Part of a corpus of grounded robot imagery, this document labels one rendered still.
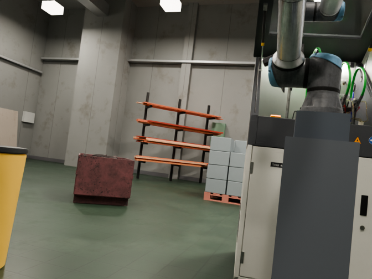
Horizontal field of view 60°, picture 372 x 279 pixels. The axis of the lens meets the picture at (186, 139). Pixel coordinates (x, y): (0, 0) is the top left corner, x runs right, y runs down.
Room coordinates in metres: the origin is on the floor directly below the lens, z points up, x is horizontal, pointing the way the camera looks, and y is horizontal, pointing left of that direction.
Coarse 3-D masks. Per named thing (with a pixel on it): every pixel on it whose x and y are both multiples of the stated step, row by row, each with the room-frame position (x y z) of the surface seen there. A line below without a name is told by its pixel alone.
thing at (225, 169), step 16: (224, 144) 5.59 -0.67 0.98; (240, 144) 5.88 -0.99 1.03; (224, 160) 5.58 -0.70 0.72; (240, 160) 5.50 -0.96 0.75; (208, 176) 5.66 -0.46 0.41; (224, 176) 5.57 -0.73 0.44; (240, 176) 5.49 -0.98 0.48; (208, 192) 5.65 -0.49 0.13; (224, 192) 5.56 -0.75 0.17; (240, 192) 5.48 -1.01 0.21
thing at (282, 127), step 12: (264, 120) 1.72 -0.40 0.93; (276, 120) 1.71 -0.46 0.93; (288, 120) 1.70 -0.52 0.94; (264, 132) 1.72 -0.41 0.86; (276, 132) 1.71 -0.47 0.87; (288, 132) 1.70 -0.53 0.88; (360, 132) 1.63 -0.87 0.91; (264, 144) 1.72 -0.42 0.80; (276, 144) 1.71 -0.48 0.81; (360, 144) 1.63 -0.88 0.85; (360, 156) 1.63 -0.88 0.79
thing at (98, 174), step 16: (80, 160) 3.82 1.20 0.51; (96, 160) 3.88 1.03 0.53; (112, 160) 3.93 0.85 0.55; (128, 160) 3.99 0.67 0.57; (80, 176) 3.83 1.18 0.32; (96, 176) 3.88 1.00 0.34; (112, 176) 3.94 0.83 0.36; (128, 176) 4.00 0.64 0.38; (80, 192) 3.84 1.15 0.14; (96, 192) 3.89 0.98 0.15; (112, 192) 3.95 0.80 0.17; (128, 192) 4.01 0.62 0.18
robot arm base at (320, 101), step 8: (312, 88) 1.20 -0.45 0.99; (320, 88) 1.18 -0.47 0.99; (328, 88) 1.17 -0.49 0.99; (336, 88) 1.17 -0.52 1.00; (312, 96) 1.19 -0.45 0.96; (320, 96) 1.17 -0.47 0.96; (328, 96) 1.16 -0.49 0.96; (336, 96) 1.17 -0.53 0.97; (304, 104) 1.21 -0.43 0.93; (312, 104) 1.18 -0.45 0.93; (320, 104) 1.16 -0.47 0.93; (328, 104) 1.15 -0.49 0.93; (336, 104) 1.17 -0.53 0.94; (336, 112) 1.15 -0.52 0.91
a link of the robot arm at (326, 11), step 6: (324, 0) 1.09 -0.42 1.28; (330, 0) 1.06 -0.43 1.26; (336, 0) 1.06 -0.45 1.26; (342, 0) 1.08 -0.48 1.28; (318, 6) 1.23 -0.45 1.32; (324, 6) 1.13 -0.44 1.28; (330, 6) 1.11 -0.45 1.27; (336, 6) 1.11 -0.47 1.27; (342, 6) 1.20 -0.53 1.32; (318, 12) 1.23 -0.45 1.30; (324, 12) 1.18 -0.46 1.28; (330, 12) 1.17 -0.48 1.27; (336, 12) 1.18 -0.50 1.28; (342, 12) 1.21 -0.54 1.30; (318, 18) 1.25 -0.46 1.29; (324, 18) 1.24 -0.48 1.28; (330, 18) 1.23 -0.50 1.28; (336, 18) 1.23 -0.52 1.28; (342, 18) 1.23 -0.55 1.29
